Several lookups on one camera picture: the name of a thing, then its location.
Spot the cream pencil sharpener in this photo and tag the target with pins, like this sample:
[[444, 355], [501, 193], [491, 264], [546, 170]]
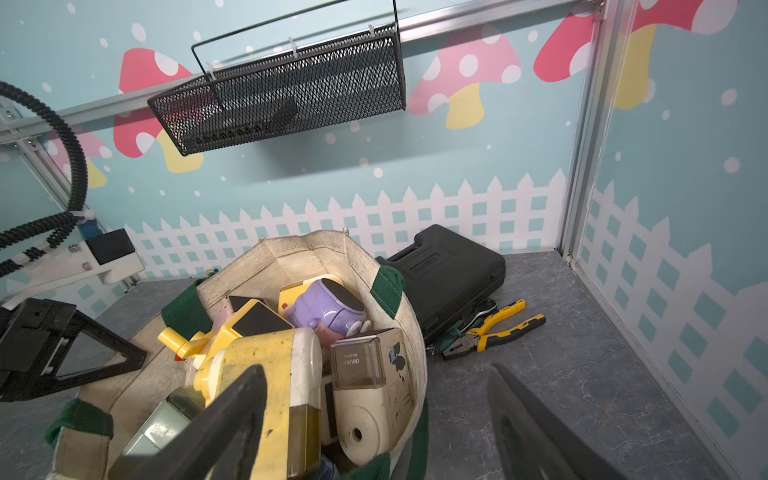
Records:
[[372, 392]]

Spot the black wire mesh basket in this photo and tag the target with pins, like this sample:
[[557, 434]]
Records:
[[342, 79]]

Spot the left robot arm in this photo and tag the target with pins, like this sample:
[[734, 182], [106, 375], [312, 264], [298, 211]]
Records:
[[50, 263]]

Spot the purple pencil sharpener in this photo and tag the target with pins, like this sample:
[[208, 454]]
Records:
[[325, 306]]

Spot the green pencil sharpener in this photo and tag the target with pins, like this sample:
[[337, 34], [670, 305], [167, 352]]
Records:
[[171, 417]]

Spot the yellow handled pliers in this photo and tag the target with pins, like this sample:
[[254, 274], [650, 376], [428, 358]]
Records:
[[488, 334]]

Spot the pink pencil sharpener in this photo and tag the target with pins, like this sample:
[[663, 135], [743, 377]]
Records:
[[225, 310]]

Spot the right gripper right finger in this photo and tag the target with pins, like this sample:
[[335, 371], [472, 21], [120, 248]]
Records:
[[533, 443]]

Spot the yellow white pencil sharpener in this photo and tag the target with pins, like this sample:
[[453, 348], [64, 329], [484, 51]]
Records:
[[290, 444]]

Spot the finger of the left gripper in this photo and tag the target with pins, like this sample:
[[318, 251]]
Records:
[[36, 337]]

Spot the black plastic tool case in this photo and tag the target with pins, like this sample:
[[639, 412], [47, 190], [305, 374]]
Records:
[[446, 275]]

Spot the black box in basket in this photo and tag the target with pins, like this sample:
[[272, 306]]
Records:
[[241, 125]]

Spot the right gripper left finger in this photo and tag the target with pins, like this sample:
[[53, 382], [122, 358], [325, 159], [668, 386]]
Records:
[[222, 442]]

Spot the beige canvas tote bag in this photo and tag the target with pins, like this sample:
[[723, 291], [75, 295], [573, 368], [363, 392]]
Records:
[[97, 426]]

